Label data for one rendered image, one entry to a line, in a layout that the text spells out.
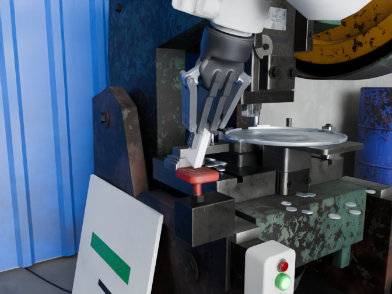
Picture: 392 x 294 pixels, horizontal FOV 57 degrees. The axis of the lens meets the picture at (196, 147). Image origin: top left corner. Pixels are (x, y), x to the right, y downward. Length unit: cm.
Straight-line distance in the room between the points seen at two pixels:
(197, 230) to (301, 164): 37
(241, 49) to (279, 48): 44
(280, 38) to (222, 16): 47
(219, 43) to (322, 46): 78
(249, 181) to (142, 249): 34
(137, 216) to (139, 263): 12
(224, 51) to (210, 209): 27
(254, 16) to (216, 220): 34
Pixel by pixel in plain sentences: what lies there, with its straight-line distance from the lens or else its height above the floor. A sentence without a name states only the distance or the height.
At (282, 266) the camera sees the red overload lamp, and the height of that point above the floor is 61.
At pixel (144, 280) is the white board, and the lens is 99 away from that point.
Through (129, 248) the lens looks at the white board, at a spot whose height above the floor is 46.
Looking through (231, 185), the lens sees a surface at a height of 69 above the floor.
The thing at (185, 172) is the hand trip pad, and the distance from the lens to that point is 62.
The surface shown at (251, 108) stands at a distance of 98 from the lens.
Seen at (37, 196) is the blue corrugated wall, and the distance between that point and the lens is 196.
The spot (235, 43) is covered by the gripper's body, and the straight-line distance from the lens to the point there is 52.
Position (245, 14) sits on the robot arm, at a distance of 50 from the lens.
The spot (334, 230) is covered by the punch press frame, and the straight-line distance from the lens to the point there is 96.
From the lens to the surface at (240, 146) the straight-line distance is 93.
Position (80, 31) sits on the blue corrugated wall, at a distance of 196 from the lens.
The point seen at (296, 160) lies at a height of 73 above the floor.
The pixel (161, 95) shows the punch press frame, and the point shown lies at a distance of 104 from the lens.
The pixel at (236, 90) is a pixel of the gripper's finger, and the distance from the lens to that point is 59.
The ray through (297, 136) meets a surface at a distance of 87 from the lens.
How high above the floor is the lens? 91
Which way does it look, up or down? 10 degrees down
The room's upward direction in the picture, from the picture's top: straight up
